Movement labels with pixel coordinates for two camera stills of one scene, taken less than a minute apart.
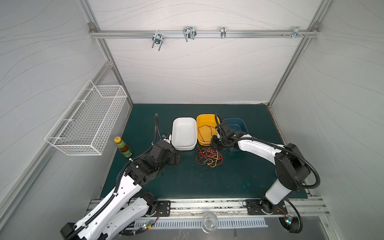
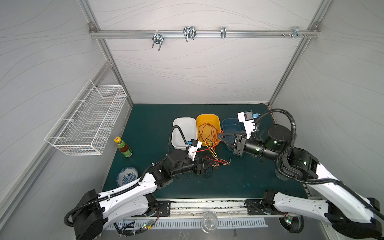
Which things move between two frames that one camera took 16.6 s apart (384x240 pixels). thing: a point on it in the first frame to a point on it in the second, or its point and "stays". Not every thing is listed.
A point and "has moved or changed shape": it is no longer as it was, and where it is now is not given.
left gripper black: [172, 161] to [199, 170]
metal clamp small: [223, 32] stays
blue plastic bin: [236, 124] stays
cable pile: [209, 156] has moved or changed shape
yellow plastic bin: [206, 128] stays
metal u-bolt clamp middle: [189, 32] stays
